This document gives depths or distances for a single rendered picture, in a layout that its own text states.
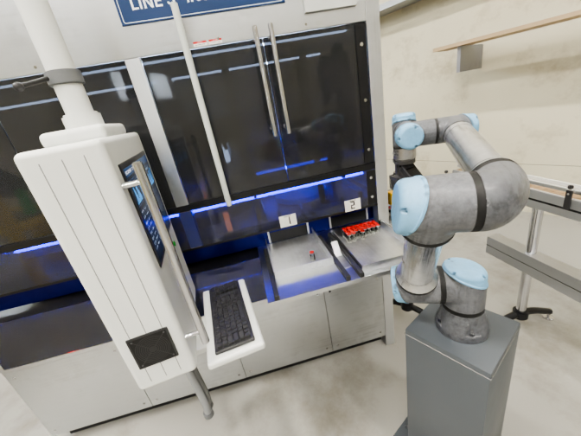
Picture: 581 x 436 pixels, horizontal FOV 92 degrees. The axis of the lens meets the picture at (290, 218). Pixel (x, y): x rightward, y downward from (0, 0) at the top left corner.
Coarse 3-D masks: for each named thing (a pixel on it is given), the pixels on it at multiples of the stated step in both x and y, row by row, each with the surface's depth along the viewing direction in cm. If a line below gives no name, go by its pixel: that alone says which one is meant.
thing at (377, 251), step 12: (384, 228) 142; (360, 240) 135; (372, 240) 132; (384, 240) 131; (396, 240) 129; (348, 252) 123; (360, 252) 125; (372, 252) 123; (384, 252) 122; (396, 252) 120; (360, 264) 112; (372, 264) 110; (384, 264) 111
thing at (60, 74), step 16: (16, 0) 68; (32, 0) 68; (32, 16) 69; (48, 16) 71; (32, 32) 70; (48, 32) 71; (48, 48) 72; (64, 48) 74; (48, 64) 73; (64, 64) 74; (32, 80) 71; (48, 80) 74; (64, 80) 74; (80, 80) 77; (64, 96) 76; (80, 96) 78; (80, 112) 78; (96, 112) 80
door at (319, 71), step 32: (320, 32) 113; (352, 32) 115; (288, 64) 115; (320, 64) 117; (352, 64) 120; (288, 96) 119; (320, 96) 122; (352, 96) 124; (320, 128) 126; (352, 128) 129; (288, 160) 128; (320, 160) 131; (352, 160) 134
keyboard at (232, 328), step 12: (216, 288) 128; (228, 288) 129; (216, 300) 122; (228, 300) 118; (240, 300) 117; (216, 312) 112; (228, 312) 113; (240, 312) 110; (216, 324) 106; (228, 324) 105; (240, 324) 103; (216, 336) 100; (228, 336) 99; (240, 336) 98; (252, 336) 99; (216, 348) 97; (228, 348) 96
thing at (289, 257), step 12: (312, 228) 149; (288, 240) 148; (300, 240) 146; (312, 240) 143; (276, 252) 139; (288, 252) 137; (300, 252) 135; (324, 252) 131; (276, 264) 128; (288, 264) 126; (300, 264) 125; (312, 264) 118; (324, 264) 120; (276, 276) 117
